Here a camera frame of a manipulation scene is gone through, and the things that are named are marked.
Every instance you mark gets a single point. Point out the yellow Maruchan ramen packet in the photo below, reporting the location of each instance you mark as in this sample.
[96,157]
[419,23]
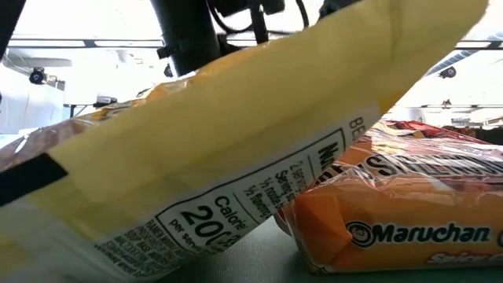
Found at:
[236,137]

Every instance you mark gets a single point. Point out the red Saucy Noods packet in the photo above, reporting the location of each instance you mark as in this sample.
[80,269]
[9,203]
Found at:
[393,204]

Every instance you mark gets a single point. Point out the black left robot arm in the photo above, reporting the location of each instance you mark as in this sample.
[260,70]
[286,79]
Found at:
[184,35]

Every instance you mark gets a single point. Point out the black overhead crossbar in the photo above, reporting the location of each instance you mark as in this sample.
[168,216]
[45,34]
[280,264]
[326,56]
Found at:
[494,44]

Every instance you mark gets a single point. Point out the black ceiling camera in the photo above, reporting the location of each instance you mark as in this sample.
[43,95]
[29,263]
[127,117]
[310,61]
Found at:
[38,75]
[169,71]
[448,72]

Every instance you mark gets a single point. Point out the black background rig frame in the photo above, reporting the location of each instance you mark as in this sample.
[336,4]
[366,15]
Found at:
[78,105]

